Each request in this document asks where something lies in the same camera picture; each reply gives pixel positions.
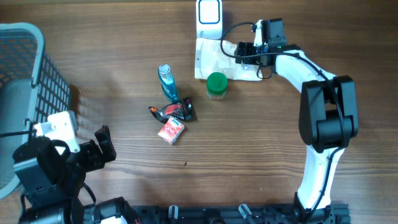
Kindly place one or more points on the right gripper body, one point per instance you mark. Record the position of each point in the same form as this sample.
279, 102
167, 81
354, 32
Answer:
250, 50

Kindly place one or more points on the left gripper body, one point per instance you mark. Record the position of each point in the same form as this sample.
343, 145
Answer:
88, 158

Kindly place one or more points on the beige paper pouch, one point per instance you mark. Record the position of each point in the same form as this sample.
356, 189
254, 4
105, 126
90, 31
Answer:
210, 59

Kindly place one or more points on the green lid jar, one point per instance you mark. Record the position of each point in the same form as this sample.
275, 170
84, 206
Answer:
216, 86

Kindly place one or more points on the blue mouthwash bottle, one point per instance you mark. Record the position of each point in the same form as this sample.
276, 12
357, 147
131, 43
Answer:
167, 82

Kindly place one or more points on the black red snack packet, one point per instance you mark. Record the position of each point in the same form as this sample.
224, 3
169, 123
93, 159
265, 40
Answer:
181, 109

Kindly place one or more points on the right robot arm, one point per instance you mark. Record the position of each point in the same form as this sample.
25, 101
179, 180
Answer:
328, 120

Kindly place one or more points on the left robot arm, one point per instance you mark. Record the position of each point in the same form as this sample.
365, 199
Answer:
52, 181

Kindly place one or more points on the white barcode scanner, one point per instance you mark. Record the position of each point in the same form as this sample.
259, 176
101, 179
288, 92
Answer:
209, 18

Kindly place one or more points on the grey plastic shopping basket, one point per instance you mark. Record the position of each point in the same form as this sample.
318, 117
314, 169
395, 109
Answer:
32, 88

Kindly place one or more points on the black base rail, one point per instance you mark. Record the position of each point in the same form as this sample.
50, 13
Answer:
118, 210

